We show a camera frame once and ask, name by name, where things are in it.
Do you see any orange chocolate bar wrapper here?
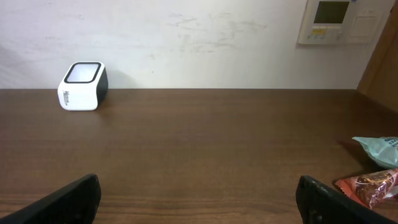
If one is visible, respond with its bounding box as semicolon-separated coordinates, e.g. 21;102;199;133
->
335;169;397;208

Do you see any brown wooden side panel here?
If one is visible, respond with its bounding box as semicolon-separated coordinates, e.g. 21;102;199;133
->
357;2;397;112

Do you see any white barcode scanner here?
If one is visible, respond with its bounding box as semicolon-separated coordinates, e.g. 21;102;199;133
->
57;62;108;111

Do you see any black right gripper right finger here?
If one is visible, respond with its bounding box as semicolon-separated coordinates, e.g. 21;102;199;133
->
295;175;397;224

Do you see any white wall control panel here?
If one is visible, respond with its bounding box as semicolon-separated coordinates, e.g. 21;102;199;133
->
297;0;396;45

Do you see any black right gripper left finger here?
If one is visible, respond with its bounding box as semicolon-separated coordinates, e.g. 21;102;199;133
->
1;174;101;224

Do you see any teal snack packet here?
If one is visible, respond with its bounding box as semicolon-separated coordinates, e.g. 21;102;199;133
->
353;137;397;169

